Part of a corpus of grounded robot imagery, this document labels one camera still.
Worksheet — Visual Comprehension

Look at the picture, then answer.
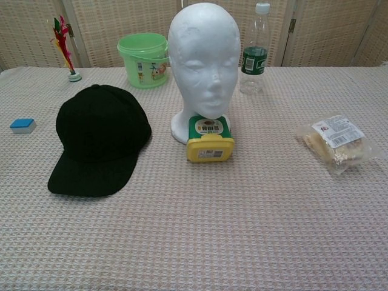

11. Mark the pink woven tablecloth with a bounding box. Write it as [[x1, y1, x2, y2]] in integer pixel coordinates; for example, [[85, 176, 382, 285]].
[[0, 62, 388, 291]]

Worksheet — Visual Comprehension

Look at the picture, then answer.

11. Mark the black baseball cap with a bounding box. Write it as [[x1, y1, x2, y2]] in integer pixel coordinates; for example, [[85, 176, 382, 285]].
[[47, 84, 153, 198]]

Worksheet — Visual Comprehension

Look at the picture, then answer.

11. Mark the green box with yellow lid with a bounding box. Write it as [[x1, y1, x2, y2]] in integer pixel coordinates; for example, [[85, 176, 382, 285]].
[[186, 115, 236, 164]]

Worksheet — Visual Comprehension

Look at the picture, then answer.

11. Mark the beige folding screen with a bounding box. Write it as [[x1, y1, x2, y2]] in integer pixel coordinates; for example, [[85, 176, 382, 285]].
[[0, 0, 388, 69]]

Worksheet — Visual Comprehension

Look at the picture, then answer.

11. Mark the blue and white eraser block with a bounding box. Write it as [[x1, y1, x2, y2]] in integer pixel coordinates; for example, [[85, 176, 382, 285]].
[[9, 118, 37, 135]]

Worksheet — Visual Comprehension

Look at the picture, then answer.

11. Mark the white foam mannequin head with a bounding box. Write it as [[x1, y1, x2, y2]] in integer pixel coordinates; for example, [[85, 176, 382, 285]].
[[167, 0, 242, 143]]

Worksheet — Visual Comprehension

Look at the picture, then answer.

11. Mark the colourful feather shuttlecock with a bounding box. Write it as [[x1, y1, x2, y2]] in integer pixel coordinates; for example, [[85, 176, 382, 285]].
[[47, 15, 82, 83]]

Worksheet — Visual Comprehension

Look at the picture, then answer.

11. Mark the packaged bread snack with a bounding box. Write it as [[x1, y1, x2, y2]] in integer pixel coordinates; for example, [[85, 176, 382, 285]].
[[295, 112, 384, 176]]

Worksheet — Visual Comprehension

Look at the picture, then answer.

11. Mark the clear plastic water bottle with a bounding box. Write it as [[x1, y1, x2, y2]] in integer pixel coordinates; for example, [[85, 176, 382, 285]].
[[239, 2, 272, 95]]

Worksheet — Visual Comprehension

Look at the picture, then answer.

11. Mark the green plastic bucket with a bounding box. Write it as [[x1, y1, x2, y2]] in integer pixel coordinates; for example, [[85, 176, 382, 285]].
[[116, 32, 169, 90]]

